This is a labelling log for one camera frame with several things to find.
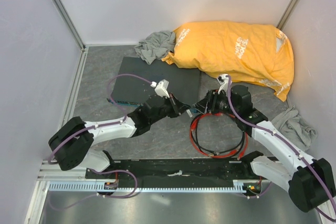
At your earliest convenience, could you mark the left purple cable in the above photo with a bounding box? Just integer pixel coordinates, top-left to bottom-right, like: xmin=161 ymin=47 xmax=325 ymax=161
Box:
xmin=47 ymin=73 xmax=155 ymax=164

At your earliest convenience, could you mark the grey cloth at right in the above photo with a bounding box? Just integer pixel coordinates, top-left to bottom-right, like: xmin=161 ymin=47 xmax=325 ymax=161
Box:
xmin=271 ymin=106 xmax=318 ymax=151

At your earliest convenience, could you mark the grey cloth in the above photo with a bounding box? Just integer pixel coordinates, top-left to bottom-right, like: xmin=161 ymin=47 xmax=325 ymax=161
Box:
xmin=271 ymin=106 xmax=318 ymax=151
xmin=134 ymin=30 xmax=176 ymax=65

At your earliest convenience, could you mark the dark grey network switch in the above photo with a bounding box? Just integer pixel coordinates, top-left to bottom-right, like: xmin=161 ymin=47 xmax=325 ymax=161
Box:
xmin=106 ymin=56 xmax=203 ymax=114

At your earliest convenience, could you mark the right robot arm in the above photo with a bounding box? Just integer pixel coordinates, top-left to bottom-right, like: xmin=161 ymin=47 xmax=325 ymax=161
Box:
xmin=195 ymin=85 xmax=335 ymax=212

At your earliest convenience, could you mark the yellow printed fabric bag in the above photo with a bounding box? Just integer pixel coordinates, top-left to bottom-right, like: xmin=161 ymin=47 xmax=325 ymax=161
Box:
xmin=162 ymin=21 xmax=295 ymax=101

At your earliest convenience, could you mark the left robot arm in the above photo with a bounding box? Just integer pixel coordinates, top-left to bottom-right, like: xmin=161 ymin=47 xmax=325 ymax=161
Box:
xmin=48 ymin=93 xmax=190 ymax=178

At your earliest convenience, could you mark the purple cable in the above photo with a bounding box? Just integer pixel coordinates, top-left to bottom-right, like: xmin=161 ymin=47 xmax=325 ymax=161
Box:
xmin=47 ymin=73 xmax=155 ymax=164
xmin=225 ymin=76 xmax=336 ymax=221

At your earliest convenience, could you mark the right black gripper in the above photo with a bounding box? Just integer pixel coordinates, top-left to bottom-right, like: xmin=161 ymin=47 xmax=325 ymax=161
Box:
xmin=192 ymin=88 xmax=239 ymax=116

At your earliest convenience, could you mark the aluminium frame rail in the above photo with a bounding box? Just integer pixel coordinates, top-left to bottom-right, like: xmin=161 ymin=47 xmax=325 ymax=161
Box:
xmin=24 ymin=46 xmax=89 ymax=223

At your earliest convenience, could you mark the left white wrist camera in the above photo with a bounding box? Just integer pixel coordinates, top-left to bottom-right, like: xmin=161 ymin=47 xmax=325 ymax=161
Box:
xmin=150 ymin=79 xmax=169 ymax=98

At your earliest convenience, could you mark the black ethernet cable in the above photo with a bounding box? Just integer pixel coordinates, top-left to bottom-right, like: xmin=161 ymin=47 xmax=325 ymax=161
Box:
xmin=192 ymin=113 xmax=247 ymax=158

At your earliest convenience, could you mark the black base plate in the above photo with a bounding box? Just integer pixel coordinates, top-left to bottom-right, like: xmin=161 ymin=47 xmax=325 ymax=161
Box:
xmin=85 ymin=158 xmax=272 ymax=188

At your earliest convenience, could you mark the grey cloth at back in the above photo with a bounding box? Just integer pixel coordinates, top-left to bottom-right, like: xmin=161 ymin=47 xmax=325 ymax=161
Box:
xmin=134 ymin=30 xmax=176 ymax=65

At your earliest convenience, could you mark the red ethernet cable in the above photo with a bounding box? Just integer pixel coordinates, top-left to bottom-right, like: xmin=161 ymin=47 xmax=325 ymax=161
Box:
xmin=190 ymin=112 xmax=249 ymax=161

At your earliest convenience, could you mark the slotted cable duct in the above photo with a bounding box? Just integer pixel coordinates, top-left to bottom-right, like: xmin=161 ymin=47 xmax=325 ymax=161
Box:
xmin=48 ymin=181 xmax=247 ymax=194

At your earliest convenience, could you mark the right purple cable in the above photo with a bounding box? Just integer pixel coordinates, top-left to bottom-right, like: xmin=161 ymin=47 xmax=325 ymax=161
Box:
xmin=225 ymin=76 xmax=336 ymax=221

